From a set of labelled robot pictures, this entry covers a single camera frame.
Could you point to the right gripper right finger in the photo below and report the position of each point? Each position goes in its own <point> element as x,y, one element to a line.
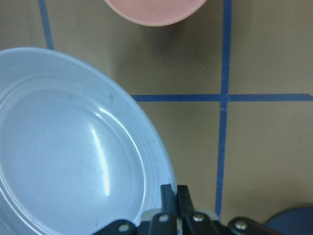
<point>196,221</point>

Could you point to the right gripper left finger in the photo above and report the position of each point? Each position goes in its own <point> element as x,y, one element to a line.
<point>165,222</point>

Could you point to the blue plate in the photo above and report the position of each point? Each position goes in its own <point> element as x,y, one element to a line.
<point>76,151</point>

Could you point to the blue saucepan with lid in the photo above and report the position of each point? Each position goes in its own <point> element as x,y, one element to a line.
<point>296,221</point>

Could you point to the pink bowl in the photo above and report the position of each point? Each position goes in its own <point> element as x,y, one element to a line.
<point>155,12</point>

